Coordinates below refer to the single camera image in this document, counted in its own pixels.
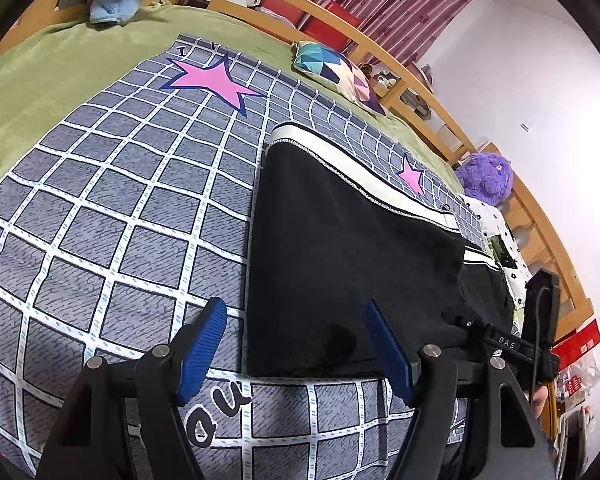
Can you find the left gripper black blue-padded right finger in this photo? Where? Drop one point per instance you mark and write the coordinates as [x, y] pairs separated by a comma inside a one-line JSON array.
[[502, 439]]

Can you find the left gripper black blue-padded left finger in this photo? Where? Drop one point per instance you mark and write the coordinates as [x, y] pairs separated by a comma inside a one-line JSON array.
[[90, 437]]

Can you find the black pants with white stripe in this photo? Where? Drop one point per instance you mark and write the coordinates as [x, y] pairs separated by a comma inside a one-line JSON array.
[[329, 236]]

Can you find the person's right hand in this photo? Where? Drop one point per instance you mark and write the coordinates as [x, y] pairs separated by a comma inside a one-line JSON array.
[[537, 399]]

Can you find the white dotted cloth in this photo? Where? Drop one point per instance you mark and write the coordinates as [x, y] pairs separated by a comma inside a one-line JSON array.
[[503, 248]]

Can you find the purple plush toy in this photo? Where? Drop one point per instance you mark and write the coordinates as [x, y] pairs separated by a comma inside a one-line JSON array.
[[487, 177]]

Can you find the grey grid quilt with stars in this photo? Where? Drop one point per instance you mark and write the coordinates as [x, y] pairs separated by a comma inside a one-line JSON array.
[[133, 210]]

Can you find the colourful geometric pillow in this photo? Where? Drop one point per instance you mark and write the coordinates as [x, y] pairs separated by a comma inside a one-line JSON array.
[[333, 70]]

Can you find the green bed blanket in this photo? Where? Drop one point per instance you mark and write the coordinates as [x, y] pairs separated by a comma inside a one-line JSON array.
[[57, 69]]

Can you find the wooden headboard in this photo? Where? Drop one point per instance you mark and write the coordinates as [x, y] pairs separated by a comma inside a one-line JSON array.
[[37, 16]]

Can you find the wooden bed rail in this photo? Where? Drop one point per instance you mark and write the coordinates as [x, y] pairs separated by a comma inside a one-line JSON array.
[[524, 213]]

